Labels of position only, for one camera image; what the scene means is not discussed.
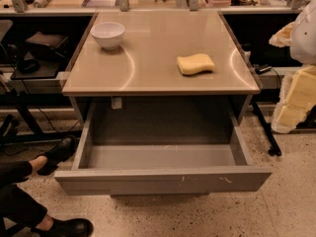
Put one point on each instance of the yellow sponge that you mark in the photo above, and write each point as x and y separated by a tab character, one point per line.
194	64

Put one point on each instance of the black shoe lower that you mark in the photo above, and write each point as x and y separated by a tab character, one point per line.
77	227

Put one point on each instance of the black trouser leg upper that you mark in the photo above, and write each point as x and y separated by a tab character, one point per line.
14	172

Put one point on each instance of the grey cabinet with counter top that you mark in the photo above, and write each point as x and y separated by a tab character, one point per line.
146	62

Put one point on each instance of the black shoe upper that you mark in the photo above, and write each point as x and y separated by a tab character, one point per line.
61	152

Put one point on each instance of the small black device right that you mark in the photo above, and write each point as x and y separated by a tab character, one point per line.
261	69

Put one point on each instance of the white ceramic bowl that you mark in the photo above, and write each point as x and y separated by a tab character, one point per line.
108	35

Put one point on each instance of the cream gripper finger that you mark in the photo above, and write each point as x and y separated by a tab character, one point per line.
283	37
297	97

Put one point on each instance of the grey open top drawer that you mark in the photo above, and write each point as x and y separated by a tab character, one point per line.
185	150

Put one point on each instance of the dark box on shelf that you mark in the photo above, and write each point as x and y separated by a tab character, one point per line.
47	47

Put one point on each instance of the black stand leg right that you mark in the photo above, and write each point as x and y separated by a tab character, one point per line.
274	148

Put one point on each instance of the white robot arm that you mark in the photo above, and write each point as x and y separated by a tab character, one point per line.
303	46

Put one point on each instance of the black shoe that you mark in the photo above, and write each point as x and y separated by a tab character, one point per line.
77	227
61	152

